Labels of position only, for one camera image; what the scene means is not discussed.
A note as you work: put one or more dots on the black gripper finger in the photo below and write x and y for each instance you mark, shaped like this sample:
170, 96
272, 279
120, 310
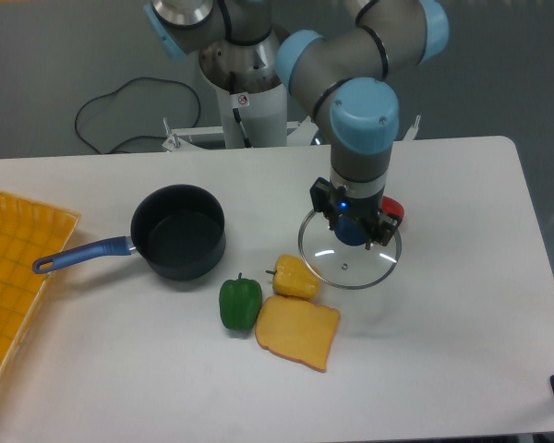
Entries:
380, 228
320, 194

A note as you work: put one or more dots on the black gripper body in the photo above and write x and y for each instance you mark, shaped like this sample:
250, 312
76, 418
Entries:
364, 210

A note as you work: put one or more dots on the glass lid blue knob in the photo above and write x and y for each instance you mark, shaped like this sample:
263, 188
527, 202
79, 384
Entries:
344, 257

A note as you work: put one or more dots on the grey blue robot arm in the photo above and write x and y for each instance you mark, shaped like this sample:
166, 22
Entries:
249, 22

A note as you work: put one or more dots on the red bell pepper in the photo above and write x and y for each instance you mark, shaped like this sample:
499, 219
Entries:
393, 209

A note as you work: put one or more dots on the yellow bell pepper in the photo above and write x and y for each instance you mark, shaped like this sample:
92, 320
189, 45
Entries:
291, 277

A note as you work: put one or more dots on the green bell pepper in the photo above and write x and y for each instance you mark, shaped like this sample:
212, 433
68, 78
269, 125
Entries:
240, 301

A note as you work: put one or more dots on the toast bread slice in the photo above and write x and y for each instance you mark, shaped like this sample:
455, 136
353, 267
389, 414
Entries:
297, 330

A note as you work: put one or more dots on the yellow plastic basket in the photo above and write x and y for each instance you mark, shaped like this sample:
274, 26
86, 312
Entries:
29, 229

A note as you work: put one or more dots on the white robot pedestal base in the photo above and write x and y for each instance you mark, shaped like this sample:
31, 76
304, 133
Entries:
339, 83

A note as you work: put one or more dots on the dark saucepan blue handle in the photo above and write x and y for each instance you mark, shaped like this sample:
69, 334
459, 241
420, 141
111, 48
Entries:
179, 230

